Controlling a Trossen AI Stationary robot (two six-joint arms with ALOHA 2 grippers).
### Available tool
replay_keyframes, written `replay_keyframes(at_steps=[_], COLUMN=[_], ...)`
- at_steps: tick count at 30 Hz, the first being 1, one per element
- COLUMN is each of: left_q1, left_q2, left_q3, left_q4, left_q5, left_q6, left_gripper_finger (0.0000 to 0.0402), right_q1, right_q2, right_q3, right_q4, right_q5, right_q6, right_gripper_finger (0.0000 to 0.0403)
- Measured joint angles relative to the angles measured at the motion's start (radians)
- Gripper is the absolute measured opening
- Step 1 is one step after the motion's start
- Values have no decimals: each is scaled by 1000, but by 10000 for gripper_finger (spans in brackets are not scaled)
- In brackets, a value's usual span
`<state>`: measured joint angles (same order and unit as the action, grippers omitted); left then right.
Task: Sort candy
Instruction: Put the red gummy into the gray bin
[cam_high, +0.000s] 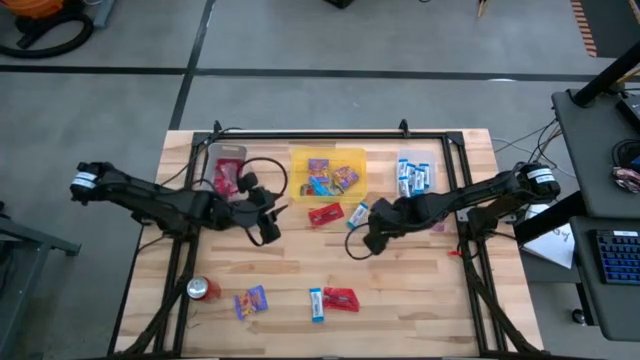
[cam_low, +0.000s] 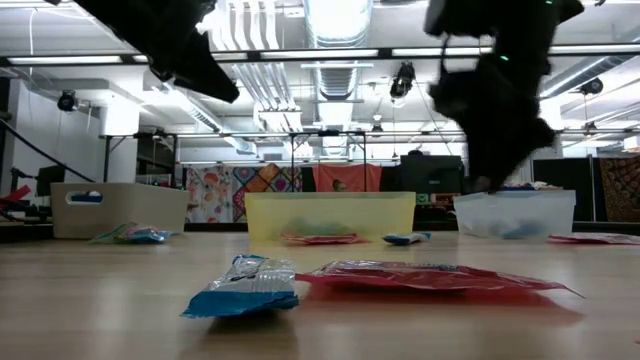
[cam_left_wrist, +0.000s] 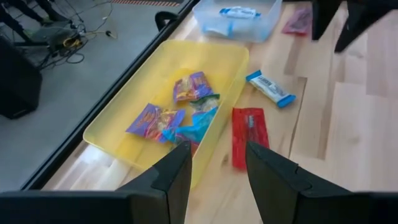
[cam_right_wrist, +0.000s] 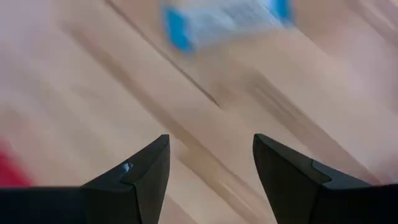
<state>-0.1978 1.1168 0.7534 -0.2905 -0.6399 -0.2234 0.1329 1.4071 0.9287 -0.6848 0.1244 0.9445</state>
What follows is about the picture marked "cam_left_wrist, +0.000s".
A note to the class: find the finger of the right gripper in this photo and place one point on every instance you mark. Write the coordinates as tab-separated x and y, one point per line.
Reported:
363	18
326	15

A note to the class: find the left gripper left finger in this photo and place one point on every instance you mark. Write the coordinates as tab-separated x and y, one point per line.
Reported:
140	205

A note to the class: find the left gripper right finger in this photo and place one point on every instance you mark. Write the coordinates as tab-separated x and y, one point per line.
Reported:
311	205

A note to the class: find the purple candy pack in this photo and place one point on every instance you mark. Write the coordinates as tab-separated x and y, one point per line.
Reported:
199	85
146	121

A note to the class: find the red candy pack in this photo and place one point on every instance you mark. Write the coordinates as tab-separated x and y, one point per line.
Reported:
245	133

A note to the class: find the clear plastic bin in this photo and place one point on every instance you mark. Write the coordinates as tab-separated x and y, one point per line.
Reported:
267	25

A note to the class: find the yellow plastic bin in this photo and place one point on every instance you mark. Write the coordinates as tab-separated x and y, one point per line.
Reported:
149	68

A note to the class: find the black speaker box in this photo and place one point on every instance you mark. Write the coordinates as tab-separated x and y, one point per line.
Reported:
18	81

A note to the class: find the dark mat with orange stripes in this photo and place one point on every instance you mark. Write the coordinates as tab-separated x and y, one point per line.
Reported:
140	3

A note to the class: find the black aluminium table frame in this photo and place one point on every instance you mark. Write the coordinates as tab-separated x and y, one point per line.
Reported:
102	102

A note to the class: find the black frame clamp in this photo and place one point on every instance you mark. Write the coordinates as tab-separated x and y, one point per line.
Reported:
161	20

